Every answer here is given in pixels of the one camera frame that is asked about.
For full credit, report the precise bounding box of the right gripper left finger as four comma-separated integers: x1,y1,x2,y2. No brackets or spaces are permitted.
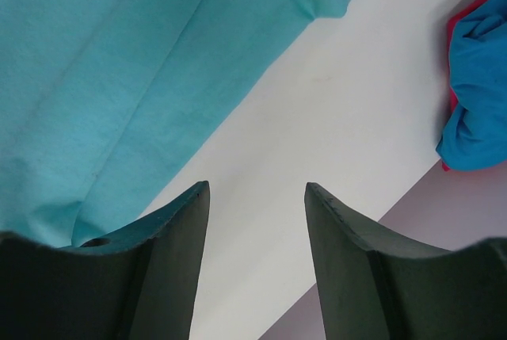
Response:
1,181,209,339

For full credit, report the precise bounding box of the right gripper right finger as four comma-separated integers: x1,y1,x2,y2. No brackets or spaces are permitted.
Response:
304,182,506,339

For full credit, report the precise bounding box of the teal t shirt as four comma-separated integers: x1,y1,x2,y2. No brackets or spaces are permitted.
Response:
1,0,350,246

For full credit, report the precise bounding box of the blue folded t shirt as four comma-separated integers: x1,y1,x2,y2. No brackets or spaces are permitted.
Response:
435,0,507,171

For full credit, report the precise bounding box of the red folded t shirt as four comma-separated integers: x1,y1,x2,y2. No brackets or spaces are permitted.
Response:
440,0,507,173

